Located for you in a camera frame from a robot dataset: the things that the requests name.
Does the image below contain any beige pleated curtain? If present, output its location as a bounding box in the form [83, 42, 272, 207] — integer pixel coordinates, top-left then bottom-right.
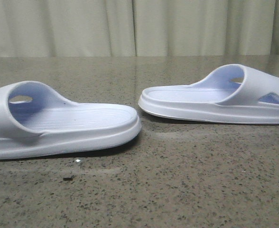
[0, 0, 279, 57]

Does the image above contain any light blue slipper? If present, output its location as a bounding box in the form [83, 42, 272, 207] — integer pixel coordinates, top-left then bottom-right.
[139, 64, 279, 124]
[0, 81, 141, 160]

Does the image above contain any small black debris chip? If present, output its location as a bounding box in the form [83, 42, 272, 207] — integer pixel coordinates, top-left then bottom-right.
[63, 176, 74, 181]

